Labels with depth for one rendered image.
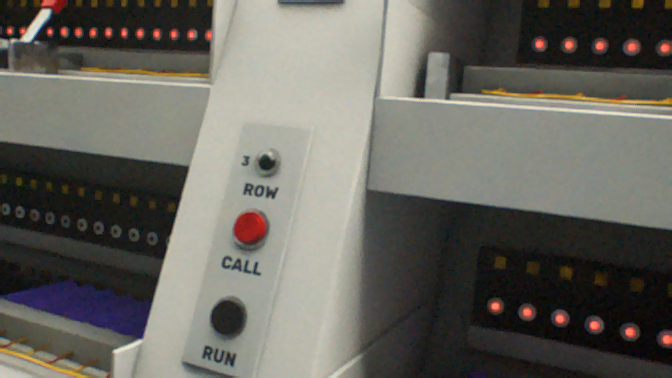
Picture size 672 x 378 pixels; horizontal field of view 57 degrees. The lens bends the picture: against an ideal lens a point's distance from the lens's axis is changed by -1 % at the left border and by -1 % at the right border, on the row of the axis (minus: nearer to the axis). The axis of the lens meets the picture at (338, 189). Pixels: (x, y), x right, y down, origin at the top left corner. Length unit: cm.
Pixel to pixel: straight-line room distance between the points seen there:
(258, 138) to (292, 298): 8
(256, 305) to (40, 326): 19
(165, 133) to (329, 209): 12
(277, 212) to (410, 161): 7
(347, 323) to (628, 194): 14
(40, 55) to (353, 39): 25
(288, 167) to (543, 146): 12
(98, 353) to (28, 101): 17
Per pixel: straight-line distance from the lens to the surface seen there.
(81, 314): 48
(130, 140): 38
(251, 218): 30
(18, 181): 67
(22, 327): 46
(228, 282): 31
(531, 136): 28
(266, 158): 31
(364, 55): 31
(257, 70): 34
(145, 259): 56
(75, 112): 41
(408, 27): 33
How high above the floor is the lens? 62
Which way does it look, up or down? 11 degrees up
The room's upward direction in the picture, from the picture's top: 13 degrees clockwise
